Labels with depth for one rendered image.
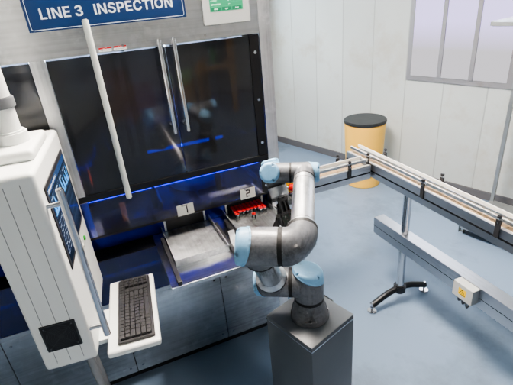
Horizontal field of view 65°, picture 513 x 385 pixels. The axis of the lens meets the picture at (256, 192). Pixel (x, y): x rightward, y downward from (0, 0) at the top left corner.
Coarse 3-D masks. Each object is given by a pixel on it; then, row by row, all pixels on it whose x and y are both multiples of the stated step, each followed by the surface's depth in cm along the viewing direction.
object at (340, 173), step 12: (336, 156) 257; (360, 156) 260; (324, 168) 256; (336, 168) 247; (348, 168) 247; (360, 168) 252; (324, 180) 244; (336, 180) 248; (348, 180) 252; (360, 180) 256
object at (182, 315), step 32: (160, 288) 214; (192, 288) 223; (224, 288) 232; (160, 320) 222; (192, 320) 231; (224, 320) 241; (256, 320) 251; (0, 352) 193; (32, 352) 199; (160, 352) 231; (0, 384) 199; (32, 384) 206; (64, 384) 214; (96, 384) 222
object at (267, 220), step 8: (272, 208) 221; (224, 216) 219; (256, 216) 218; (264, 216) 217; (272, 216) 217; (232, 224) 207; (240, 224) 212; (248, 224) 211; (256, 224) 211; (264, 224) 210; (272, 224) 209
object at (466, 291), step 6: (456, 282) 209; (462, 282) 207; (468, 282) 207; (456, 288) 210; (462, 288) 206; (468, 288) 203; (474, 288) 202; (456, 294) 211; (462, 294) 207; (468, 294) 203; (474, 294) 200; (468, 300) 204; (474, 300) 203
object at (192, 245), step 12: (180, 228) 213; (192, 228) 212; (204, 228) 211; (216, 228) 206; (168, 240) 204; (180, 240) 203; (192, 240) 202; (204, 240) 201; (216, 240) 200; (180, 252) 193; (192, 252) 192; (204, 252) 186; (216, 252) 188; (180, 264) 183
